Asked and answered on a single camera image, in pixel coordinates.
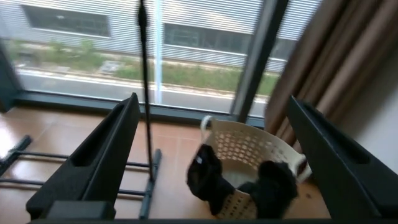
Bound brown curtain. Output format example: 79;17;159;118
264;0;398;153

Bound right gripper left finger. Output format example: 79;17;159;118
25;92;141;220

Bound black garment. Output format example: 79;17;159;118
186;144;236;216

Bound black drawstring shorts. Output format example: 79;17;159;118
238;160;299;220

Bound white laundry basket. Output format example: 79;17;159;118
200;114;313;220

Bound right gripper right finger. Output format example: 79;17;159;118
287;95;398;218

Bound black clothes rack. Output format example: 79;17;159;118
0;0;163;220

